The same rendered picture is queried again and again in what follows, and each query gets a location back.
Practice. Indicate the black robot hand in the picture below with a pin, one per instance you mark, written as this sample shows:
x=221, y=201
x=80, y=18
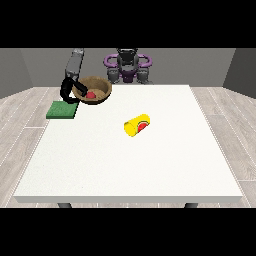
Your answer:
x=66, y=90

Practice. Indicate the brown wooden bowl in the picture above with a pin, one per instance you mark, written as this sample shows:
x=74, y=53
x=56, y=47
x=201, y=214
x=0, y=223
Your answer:
x=99, y=89

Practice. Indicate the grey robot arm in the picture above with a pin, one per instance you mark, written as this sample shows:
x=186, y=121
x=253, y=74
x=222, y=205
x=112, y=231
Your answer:
x=74, y=65

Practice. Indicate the green square pad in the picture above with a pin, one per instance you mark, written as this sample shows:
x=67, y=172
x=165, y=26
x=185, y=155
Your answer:
x=61, y=110

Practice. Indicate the small red ball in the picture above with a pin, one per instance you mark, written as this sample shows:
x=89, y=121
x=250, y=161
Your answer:
x=90, y=95

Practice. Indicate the yellow cup with melon print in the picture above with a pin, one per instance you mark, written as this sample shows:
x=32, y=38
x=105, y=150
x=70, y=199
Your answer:
x=136, y=125

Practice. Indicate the grey robot trunk purple rings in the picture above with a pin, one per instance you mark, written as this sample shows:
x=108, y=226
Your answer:
x=127, y=68

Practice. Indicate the dark table leg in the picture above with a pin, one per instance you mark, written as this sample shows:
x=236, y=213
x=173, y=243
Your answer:
x=191, y=205
x=64, y=205

